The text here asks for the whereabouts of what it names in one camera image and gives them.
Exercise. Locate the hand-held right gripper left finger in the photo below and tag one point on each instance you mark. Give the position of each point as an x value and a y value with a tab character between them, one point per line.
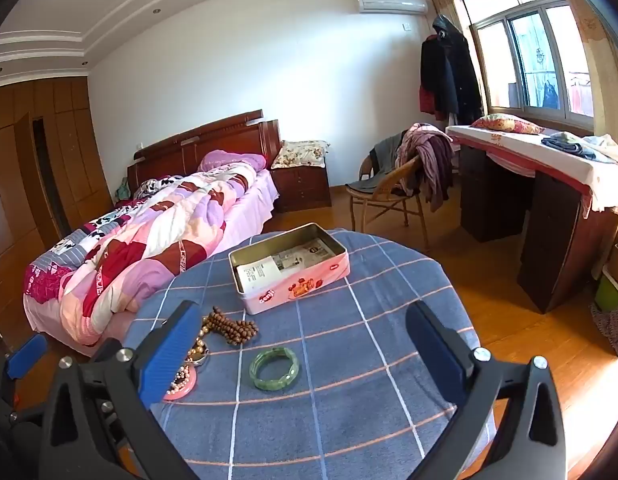
174	355

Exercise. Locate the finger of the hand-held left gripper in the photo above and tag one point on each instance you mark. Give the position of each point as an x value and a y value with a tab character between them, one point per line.
26	357

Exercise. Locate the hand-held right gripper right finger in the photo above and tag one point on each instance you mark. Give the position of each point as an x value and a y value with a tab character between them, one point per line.
434	355

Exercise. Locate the green jade bangle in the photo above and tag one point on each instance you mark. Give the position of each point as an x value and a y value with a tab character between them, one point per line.
254	372

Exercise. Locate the pink rectangular tin box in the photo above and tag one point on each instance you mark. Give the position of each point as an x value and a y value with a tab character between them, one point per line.
309	290

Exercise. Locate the silver metal bangle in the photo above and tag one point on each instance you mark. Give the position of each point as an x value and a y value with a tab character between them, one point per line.
199	359

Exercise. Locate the blue plaid tablecloth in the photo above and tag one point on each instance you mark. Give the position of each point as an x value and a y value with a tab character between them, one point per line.
349	360

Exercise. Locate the pink patchwork quilt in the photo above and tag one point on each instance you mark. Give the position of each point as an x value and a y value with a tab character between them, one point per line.
154	240

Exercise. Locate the white paper leaflet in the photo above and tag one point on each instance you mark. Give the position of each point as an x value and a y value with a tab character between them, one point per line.
259	272

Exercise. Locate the dark wooden desk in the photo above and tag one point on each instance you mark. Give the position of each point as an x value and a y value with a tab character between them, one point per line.
544	240

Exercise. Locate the newspaper sheet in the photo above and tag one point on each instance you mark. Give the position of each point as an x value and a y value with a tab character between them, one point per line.
309	252

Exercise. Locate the rattan chair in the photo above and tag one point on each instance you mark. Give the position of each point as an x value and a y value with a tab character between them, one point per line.
384	195

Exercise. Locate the black white print pillow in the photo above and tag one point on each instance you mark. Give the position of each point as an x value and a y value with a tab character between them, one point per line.
156	186

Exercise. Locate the teal cloth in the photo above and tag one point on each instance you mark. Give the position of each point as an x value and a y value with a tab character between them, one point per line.
123	191

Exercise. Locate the pink sheeted bed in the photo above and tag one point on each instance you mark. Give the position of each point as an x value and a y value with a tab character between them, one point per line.
254	200

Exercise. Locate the dark patterned cloth bag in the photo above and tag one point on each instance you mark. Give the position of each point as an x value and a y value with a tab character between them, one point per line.
614	327

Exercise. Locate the green plastic bin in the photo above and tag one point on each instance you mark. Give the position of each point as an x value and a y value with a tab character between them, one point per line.
609	292

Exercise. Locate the pink purple striped garment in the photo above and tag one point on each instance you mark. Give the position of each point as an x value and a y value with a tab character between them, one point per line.
429	160

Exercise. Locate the brown wooden wardrobe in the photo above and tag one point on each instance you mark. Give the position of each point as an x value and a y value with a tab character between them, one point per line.
64	160

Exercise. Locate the pink pillow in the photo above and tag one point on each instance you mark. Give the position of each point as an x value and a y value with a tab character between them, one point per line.
234	161

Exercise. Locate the dark wooden nightstand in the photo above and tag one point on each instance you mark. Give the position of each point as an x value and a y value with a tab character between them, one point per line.
301	190

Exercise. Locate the white pink desk cover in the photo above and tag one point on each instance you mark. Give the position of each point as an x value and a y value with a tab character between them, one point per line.
549	165

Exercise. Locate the wooden bed headboard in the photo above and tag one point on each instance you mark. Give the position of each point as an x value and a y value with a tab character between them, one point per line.
214	135

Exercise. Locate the floral white pillow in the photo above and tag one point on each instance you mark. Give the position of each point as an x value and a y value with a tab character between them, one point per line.
301	154

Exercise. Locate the red floral pillow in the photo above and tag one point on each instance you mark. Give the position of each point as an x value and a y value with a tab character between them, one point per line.
506	124

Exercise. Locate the blue grey folded garment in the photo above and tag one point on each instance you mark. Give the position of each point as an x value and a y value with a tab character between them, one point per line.
569	146

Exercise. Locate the red garment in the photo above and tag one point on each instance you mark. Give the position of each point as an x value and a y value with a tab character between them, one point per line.
426	100

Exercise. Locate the white folded garment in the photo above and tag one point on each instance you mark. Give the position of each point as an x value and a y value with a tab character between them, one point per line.
609	145

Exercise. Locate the black hooded coat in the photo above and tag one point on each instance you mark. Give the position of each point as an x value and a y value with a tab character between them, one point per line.
461	70

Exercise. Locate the black jacket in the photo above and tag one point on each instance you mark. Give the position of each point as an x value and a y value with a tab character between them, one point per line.
434	65

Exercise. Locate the sliding glass window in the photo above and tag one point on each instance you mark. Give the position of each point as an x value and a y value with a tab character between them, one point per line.
534	55

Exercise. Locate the floral beige curtain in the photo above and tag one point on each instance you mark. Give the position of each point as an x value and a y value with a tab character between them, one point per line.
599	60
454	5

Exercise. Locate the white air conditioner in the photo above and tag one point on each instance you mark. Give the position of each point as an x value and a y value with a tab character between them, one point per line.
391	1

